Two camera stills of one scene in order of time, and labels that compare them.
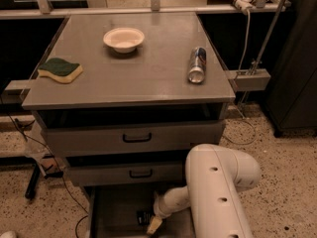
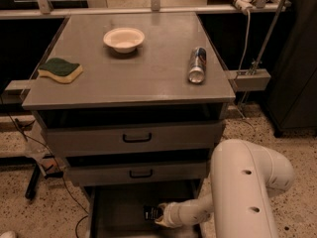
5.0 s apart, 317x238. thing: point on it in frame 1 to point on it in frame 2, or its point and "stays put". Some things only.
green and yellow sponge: x=58 y=68 stays put
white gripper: x=159 y=207 to x=171 y=213
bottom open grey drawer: x=127 y=211 stays put
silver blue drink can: x=198 y=60 stays put
